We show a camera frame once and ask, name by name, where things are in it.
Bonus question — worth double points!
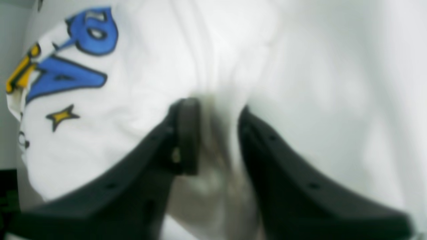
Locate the white printed T-shirt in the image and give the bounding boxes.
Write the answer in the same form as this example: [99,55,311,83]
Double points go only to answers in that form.
[8,0,426,240]

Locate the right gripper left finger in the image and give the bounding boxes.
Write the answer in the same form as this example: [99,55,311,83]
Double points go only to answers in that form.
[7,98,201,240]

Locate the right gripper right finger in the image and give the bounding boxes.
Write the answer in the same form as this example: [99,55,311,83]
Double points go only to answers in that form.
[238,107,413,240]

